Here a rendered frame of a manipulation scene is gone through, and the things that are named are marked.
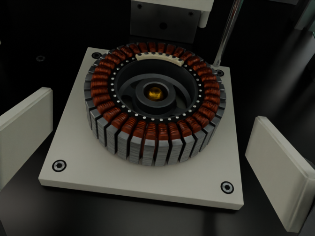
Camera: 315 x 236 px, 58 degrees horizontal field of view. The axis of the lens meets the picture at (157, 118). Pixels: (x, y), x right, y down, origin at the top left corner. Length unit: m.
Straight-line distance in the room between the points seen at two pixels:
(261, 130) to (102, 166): 0.12
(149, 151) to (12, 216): 0.10
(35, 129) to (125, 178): 0.08
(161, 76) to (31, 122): 0.13
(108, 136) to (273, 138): 0.11
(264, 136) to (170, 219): 0.09
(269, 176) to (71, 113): 0.16
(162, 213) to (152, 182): 0.02
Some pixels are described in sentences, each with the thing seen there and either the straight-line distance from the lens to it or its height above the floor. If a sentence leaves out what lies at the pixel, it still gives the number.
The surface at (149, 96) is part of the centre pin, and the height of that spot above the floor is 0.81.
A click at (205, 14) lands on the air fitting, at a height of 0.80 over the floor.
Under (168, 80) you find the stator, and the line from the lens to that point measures 0.26.
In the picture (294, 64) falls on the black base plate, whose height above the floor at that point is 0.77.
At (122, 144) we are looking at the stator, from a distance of 0.20.
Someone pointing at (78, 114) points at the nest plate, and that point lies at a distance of 0.25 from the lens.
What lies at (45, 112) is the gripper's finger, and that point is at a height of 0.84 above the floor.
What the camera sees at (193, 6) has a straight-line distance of 0.21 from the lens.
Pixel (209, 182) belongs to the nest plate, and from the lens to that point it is 0.22.
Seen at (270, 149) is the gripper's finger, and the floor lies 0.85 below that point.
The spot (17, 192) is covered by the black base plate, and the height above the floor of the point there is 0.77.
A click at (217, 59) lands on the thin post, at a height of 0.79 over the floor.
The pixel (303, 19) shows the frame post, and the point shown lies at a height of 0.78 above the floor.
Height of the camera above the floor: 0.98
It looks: 52 degrees down
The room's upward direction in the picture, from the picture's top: 10 degrees clockwise
